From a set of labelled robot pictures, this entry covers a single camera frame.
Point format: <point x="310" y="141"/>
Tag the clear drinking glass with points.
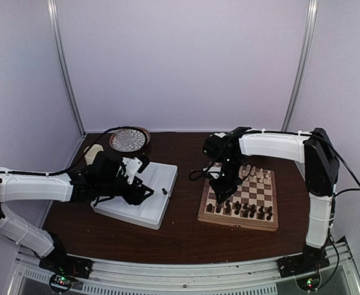
<point x="124" y="137"/>

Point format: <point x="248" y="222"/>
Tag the white knight right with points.
<point x="260" y="172"/>

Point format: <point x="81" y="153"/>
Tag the dark knight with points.
<point x="218" y="209"/>
<point x="261" y="215"/>

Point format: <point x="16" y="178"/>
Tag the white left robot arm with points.
<point x="109" y="176"/>

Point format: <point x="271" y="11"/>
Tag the wooden chessboard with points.
<point x="260" y="194"/>

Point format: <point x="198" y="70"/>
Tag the white bishop right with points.
<point x="253" y="171"/>

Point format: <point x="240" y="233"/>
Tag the aluminium front rail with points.
<point x="114" y="277"/>

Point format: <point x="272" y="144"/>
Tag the left aluminium frame post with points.
<point x="64" y="71"/>

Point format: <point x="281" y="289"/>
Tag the white plastic compartment tray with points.
<point x="151" y="212"/>

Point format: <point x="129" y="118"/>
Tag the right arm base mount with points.
<point x="309" y="260"/>

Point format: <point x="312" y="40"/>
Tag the dark pawn from tray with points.
<point x="261" y="209"/>

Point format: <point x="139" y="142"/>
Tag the patterned ceramic plate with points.
<point x="140" y="138"/>

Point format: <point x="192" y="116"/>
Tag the cream ribbed mug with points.
<point x="90" y="153"/>

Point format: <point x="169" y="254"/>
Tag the aluminium frame post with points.
<point x="307" y="41"/>
<point x="64" y="71"/>

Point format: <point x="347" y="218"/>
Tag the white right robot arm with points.
<point x="305" y="166"/>

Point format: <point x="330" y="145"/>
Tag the right aluminium frame post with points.
<point x="307" y="41"/>

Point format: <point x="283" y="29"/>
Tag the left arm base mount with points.
<point x="61" y="263"/>

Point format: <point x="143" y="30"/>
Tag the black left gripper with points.
<point x="135" y="196"/>

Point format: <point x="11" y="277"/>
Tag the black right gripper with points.
<point x="224" y="190"/>

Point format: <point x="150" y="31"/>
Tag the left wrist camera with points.
<point x="134" y="166"/>

